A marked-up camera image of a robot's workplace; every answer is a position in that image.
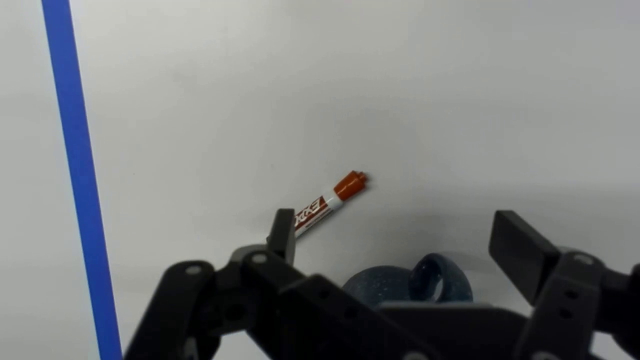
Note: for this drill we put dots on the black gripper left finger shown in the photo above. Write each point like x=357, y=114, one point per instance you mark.
x=193, y=313

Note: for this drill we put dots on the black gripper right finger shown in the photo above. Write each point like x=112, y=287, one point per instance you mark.
x=573, y=301

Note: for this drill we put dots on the orange capped marker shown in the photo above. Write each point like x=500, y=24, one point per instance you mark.
x=346, y=184

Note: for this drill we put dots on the dark speckled enamel cup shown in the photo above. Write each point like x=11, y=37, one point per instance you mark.
x=380, y=283

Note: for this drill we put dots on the short blue tape strip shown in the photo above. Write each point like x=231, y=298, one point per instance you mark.
x=81, y=172

